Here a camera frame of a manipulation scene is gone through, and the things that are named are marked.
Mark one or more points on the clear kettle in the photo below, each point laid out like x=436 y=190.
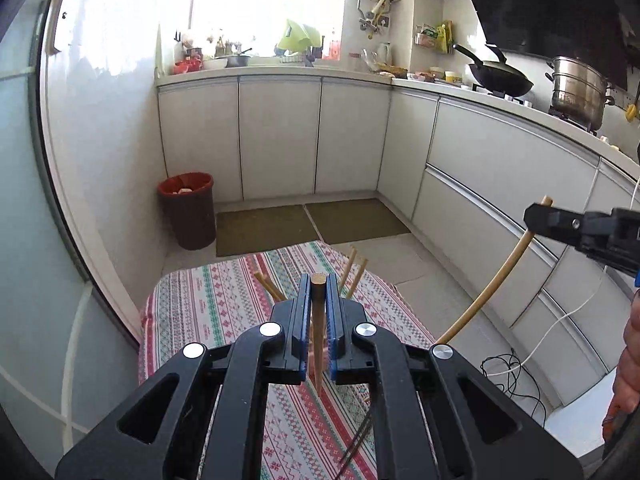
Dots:
x=383 y=52

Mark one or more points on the olive floor mat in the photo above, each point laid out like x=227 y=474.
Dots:
x=265 y=232
x=355 y=220

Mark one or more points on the bright window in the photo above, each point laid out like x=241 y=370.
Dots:
x=240 y=0

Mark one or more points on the wooden chopstick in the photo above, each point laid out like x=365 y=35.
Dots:
x=318 y=310
x=359 y=275
x=495 y=280
x=349 y=267
x=272 y=289
x=262 y=282

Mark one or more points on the wall spice rack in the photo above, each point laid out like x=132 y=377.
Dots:
x=432 y=37

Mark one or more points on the glass sliding door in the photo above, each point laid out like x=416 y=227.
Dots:
x=30 y=210

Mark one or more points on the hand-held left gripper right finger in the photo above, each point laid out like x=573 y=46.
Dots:
x=337 y=335

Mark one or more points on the red bowls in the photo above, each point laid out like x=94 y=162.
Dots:
x=187 y=66

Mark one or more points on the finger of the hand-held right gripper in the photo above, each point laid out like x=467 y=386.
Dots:
x=550 y=222

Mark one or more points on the black wok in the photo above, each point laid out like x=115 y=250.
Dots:
x=500 y=80

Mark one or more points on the patterned striped tablecloth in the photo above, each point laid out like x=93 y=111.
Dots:
x=210 y=310

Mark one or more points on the person's right forearm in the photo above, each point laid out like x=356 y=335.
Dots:
x=627 y=360

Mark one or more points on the red trash bin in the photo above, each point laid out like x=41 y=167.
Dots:
x=190 y=215

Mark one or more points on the white kitchen countertop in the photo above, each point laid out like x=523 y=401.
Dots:
x=280 y=71

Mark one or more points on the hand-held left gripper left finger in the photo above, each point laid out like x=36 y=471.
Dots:
x=300 y=335

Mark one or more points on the red drink bottle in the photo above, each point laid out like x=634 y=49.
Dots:
x=334 y=47

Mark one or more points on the white kitchen cabinets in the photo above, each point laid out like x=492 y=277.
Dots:
x=280 y=135

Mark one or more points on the stainless steel steamer pot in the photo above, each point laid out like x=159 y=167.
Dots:
x=580 y=90

